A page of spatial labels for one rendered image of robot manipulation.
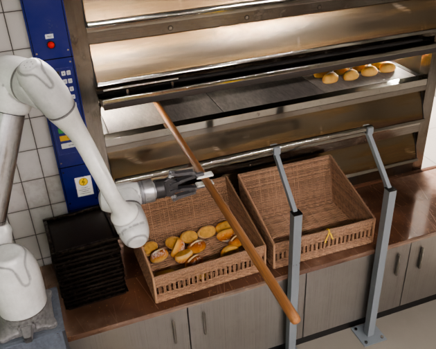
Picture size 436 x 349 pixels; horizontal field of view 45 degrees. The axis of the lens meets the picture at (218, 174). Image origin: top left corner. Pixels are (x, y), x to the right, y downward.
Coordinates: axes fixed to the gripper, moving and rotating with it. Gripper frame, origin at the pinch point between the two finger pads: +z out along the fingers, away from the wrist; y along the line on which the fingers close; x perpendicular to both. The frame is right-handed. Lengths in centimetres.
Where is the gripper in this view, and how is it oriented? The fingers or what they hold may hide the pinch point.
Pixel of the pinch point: (204, 179)
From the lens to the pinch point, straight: 209.1
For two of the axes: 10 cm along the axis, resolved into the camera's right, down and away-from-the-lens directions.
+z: 9.4, -2.0, 2.6
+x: 3.3, 4.8, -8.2
